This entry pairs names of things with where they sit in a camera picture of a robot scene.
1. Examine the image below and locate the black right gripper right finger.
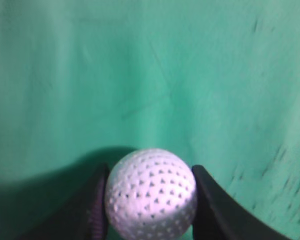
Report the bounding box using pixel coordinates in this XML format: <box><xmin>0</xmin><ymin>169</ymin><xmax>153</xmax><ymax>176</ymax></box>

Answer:
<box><xmin>191</xmin><ymin>164</ymin><xmax>289</xmax><ymax>240</ymax></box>

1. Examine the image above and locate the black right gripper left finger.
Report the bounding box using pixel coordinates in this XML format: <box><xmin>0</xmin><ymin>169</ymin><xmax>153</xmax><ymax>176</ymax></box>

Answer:
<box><xmin>19</xmin><ymin>163</ymin><xmax>110</xmax><ymax>240</ymax></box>

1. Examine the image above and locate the white dimpled golf ball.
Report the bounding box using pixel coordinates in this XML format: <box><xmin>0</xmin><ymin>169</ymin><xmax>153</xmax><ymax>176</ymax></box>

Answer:
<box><xmin>104</xmin><ymin>148</ymin><xmax>198</xmax><ymax>240</ymax></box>

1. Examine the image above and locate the green table cloth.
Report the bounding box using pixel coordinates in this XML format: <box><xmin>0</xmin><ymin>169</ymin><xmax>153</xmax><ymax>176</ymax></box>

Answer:
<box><xmin>0</xmin><ymin>0</ymin><xmax>300</xmax><ymax>240</ymax></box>

